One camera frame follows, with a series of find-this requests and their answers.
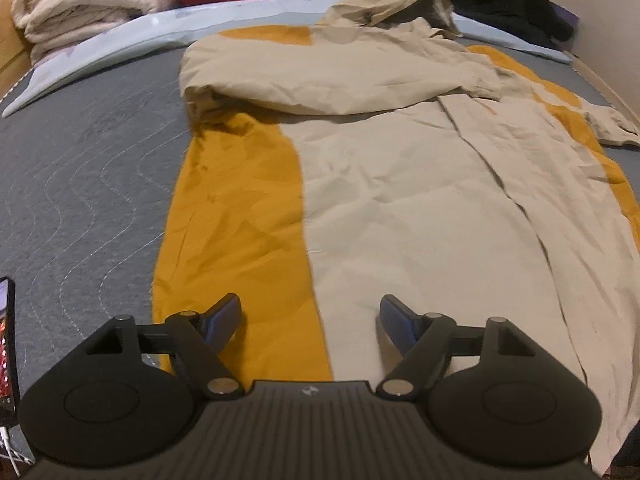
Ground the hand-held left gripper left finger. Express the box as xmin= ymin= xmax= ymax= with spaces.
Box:
xmin=80 ymin=293 xmax=246 ymax=401

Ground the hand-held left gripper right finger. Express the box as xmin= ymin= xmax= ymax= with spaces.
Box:
xmin=375 ymin=294 xmax=542 ymax=401

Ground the beige and mustard jacket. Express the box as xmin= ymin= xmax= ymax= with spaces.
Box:
xmin=150 ymin=0 xmax=640 ymax=477

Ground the grey quilted bed cover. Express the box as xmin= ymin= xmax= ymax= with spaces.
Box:
xmin=0 ymin=35 xmax=640 ymax=466

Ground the smartphone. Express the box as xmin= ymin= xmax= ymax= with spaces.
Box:
xmin=0 ymin=276 xmax=22 ymax=412

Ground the light blue bed sheet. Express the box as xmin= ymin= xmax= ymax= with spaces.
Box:
xmin=2 ymin=0 xmax=574 ymax=119

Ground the black garment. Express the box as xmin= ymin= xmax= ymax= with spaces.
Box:
xmin=440 ymin=0 xmax=576 ymax=52

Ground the folded cream blanket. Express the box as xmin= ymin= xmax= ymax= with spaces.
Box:
xmin=11 ymin=0 xmax=189 ymax=57

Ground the purple cloth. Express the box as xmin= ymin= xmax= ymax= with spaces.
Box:
xmin=551 ymin=2 xmax=582 ymax=30

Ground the white cable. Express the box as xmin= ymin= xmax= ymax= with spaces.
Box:
xmin=0 ymin=424 xmax=25 ymax=477

